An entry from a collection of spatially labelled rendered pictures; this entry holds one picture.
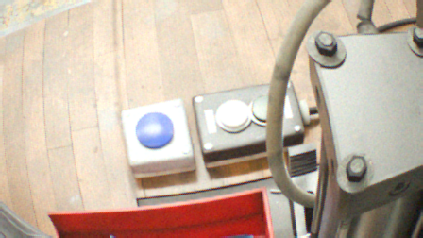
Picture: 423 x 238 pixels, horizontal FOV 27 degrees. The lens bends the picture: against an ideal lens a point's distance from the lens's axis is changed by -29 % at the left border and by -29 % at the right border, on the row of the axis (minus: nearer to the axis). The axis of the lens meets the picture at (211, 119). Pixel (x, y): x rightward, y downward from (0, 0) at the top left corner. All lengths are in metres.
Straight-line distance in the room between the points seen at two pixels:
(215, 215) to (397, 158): 0.66
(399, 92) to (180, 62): 0.77
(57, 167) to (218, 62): 0.23
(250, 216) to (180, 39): 0.24
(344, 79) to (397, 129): 0.04
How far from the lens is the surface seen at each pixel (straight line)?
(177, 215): 1.10
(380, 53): 0.51
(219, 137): 1.15
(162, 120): 1.16
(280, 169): 0.65
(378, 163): 0.47
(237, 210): 1.11
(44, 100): 1.25
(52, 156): 1.20
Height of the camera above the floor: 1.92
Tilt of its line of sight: 59 degrees down
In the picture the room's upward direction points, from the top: 8 degrees counter-clockwise
